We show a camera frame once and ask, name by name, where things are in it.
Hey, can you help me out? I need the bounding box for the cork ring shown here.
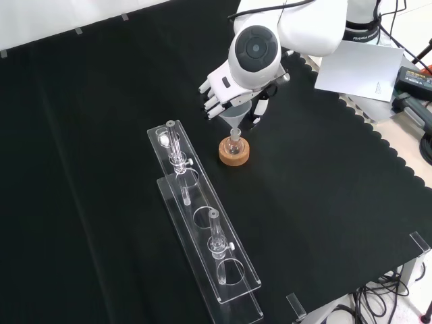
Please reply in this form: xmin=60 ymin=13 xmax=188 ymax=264
xmin=218 ymin=136 xmax=252 ymax=167

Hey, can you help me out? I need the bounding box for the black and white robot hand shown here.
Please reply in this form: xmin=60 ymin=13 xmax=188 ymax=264
xmin=198 ymin=63 xmax=292 ymax=131

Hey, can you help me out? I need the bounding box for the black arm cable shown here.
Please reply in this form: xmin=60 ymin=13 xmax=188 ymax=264
xmin=227 ymin=0 xmax=317 ymax=22

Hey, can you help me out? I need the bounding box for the clear acrylic funnel stand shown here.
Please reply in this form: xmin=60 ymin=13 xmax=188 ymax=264
xmin=147 ymin=119 xmax=265 ymax=324

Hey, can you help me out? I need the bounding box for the clear acrylic cloth clip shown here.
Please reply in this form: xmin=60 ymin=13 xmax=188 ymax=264
xmin=286 ymin=293 xmax=306 ymax=320
xmin=408 ymin=232 xmax=432 ymax=259

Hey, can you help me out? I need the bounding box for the glass round-bottom flask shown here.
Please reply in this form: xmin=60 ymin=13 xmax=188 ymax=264
xmin=226 ymin=133 xmax=244 ymax=156

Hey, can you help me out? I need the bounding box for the black power adapter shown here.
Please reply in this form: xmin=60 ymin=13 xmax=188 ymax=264
xmin=394 ymin=66 xmax=432 ymax=97

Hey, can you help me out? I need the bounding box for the black bench cloth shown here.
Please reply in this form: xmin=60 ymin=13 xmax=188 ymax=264
xmin=0 ymin=0 xmax=432 ymax=324

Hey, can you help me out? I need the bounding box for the black tripod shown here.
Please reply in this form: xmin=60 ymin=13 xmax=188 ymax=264
xmin=409 ymin=36 xmax=432 ymax=65

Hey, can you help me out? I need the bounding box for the white translucent plastic funnel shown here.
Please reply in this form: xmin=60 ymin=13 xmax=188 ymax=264
xmin=218 ymin=103 xmax=253 ymax=138

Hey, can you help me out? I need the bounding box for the black cable bundle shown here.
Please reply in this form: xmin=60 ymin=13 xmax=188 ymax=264
xmin=349 ymin=266 xmax=432 ymax=324

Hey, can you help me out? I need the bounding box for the white paper sheet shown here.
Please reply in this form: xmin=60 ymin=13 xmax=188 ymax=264
xmin=314 ymin=42 xmax=405 ymax=102

